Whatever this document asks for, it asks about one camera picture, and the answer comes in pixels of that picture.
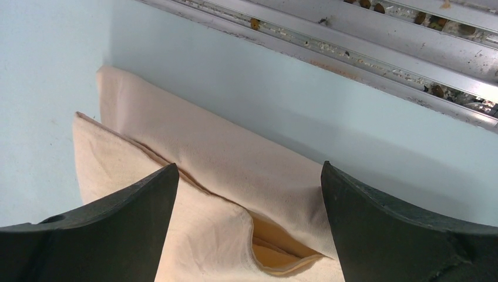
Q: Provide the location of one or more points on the aluminium frame rail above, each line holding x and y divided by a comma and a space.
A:
441, 55

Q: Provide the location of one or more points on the beige cloth wrap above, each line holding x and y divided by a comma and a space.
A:
246, 209

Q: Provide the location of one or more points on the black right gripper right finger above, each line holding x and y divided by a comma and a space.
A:
379, 237

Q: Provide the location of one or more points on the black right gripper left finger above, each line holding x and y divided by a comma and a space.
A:
119, 237

